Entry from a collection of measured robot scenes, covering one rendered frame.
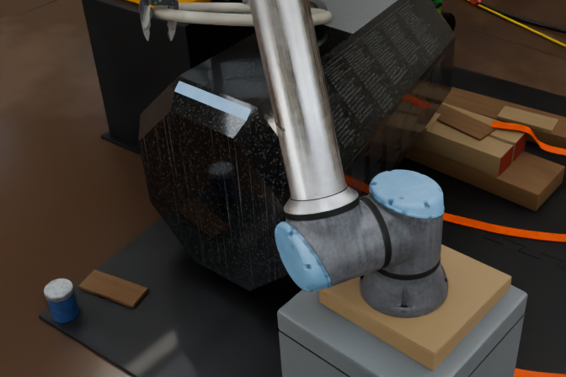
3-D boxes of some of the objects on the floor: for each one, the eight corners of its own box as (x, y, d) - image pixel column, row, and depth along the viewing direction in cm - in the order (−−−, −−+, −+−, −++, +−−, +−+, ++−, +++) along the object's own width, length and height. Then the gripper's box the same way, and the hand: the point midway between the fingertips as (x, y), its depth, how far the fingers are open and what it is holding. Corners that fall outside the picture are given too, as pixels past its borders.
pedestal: (101, 138, 394) (69, -5, 350) (191, 78, 436) (173, -57, 392) (206, 183, 361) (185, 31, 317) (293, 113, 403) (285, -30, 359)
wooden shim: (78, 289, 310) (77, 285, 309) (94, 272, 317) (93, 268, 316) (133, 308, 300) (132, 305, 299) (148, 290, 307) (148, 287, 306)
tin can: (55, 326, 295) (46, 301, 287) (49, 309, 302) (40, 283, 295) (82, 317, 298) (75, 292, 290) (76, 300, 305) (68, 274, 298)
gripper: (138, -42, 207) (139, 43, 212) (186, -40, 211) (186, 43, 216) (134, -42, 215) (135, 39, 220) (180, -40, 219) (180, 40, 224)
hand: (158, 35), depth 221 cm, fingers closed on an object, 5 cm apart
